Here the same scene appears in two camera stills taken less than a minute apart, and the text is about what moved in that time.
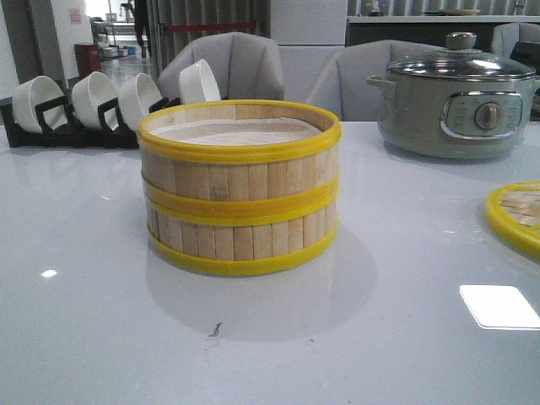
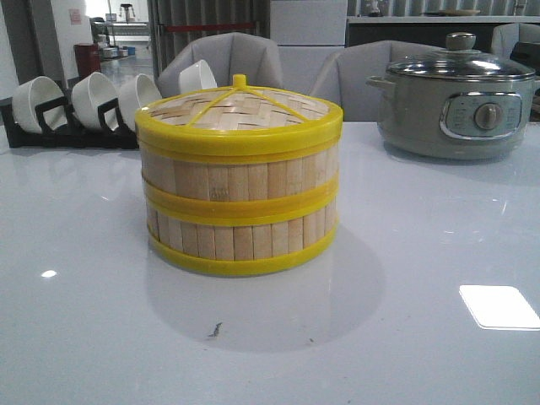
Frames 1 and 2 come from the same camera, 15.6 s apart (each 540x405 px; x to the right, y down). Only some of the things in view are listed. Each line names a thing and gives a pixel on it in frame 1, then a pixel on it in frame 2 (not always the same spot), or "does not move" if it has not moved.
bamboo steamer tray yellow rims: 239,157 does not move
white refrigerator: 306,32 does not move
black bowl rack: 53,127 does not move
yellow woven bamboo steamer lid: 513,215 → 239,122
